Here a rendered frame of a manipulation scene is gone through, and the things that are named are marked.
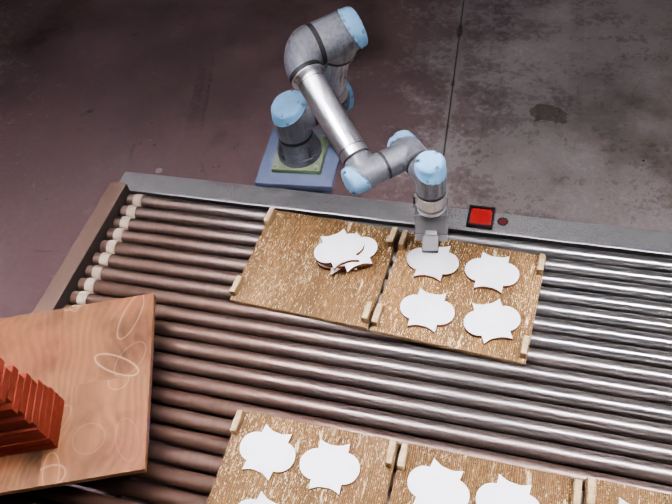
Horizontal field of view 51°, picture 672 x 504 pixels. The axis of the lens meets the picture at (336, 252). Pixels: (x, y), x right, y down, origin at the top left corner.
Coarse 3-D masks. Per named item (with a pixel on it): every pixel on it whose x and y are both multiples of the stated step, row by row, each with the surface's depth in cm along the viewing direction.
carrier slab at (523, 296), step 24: (408, 240) 207; (528, 264) 197; (384, 288) 198; (408, 288) 196; (432, 288) 196; (456, 288) 195; (504, 288) 193; (528, 288) 192; (384, 312) 193; (456, 312) 190; (528, 312) 187; (408, 336) 187; (432, 336) 186; (456, 336) 185; (504, 360) 180
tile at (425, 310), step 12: (420, 288) 195; (408, 300) 193; (420, 300) 192; (432, 300) 192; (444, 300) 191; (408, 312) 190; (420, 312) 190; (432, 312) 189; (444, 312) 189; (408, 324) 188; (420, 324) 187; (432, 324) 187; (444, 324) 187
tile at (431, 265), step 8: (416, 248) 203; (440, 248) 202; (448, 248) 202; (408, 256) 202; (416, 256) 202; (424, 256) 201; (432, 256) 201; (440, 256) 200; (448, 256) 200; (408, 264) 200; (416, 264) 200; (424, 264) 199; (432, 264) 199; (440, 264) 199; (448, 264) 198; (456, 264) 198; (416, 272) 198; (424, 272) 198; (432, 272) 197; (440, 272) 197; (448, 272) 197; (440, 280) 196
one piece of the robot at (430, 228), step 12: (420, 216) 181; (432, 216) 179; (444, 216) 180; (420, 228) 185; (432, 228) 184; (444, 228) 183; (420, 240) 189; (432, 240) 184; (444, 240) 187; (432, 252) 185
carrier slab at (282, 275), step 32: (288, 224) 216; (320, 224) 215; (352, 224) 213; (256, 256) 210; (288, 256) 209; (384, 256) 204; (256, 288) 203; (288, 288) 202; (320, 288) 200; (352, 288) 199; (320, 320) 195; (352, 320) 192
